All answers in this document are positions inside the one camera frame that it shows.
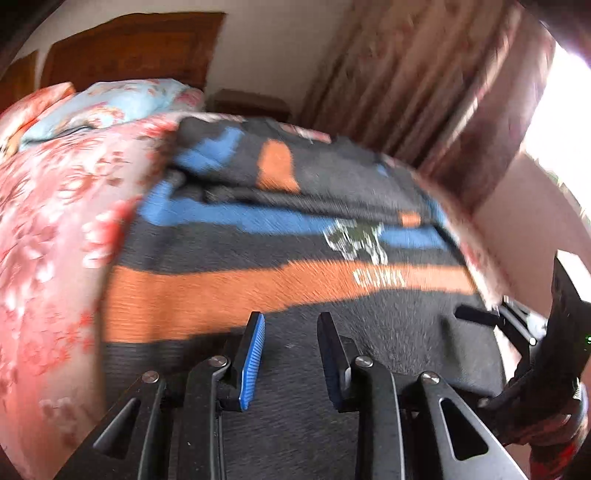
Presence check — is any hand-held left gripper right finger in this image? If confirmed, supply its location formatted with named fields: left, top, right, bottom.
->
left=316, top=312, right=532, bottom=480

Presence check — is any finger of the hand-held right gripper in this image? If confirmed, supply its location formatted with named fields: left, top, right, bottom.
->
left=455, top=299, right=539, bottom=352

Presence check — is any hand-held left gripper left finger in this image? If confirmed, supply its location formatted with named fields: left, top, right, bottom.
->
left=55, top=311, right=267, bottom=480

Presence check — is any grey orange blue striped sweater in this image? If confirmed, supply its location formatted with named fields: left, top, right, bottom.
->
left=99, top=115, right=509, bottom=480

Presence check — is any bright window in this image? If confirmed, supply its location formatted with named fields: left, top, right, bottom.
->
left=522, top=41, right=591, bottom=195

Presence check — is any pink floral bed sheet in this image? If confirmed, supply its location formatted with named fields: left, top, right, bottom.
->
left=0, top=111, right=513, bottom=480

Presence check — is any brown patterned curtain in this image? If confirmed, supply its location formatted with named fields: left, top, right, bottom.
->
left=298, top=0, right=557, bottom=213

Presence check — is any dark wooden nightstand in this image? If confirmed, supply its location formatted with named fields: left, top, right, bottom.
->
left=205, top=89, right=291, bottom=123

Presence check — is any light blue floral pillow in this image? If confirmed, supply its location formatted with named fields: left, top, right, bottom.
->
left=21, top=79, right=204, bottom=141

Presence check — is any brown wooden headboard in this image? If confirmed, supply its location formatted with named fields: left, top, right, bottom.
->
left=41, top=11, right=227, bottom=93

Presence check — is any orange floral pillow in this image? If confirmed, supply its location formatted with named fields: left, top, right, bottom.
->
left=0, top=82, right=77, bottom=158

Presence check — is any low brown wooden panel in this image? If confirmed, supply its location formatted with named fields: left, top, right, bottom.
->
left=0, top=51, right=38, bottom=114

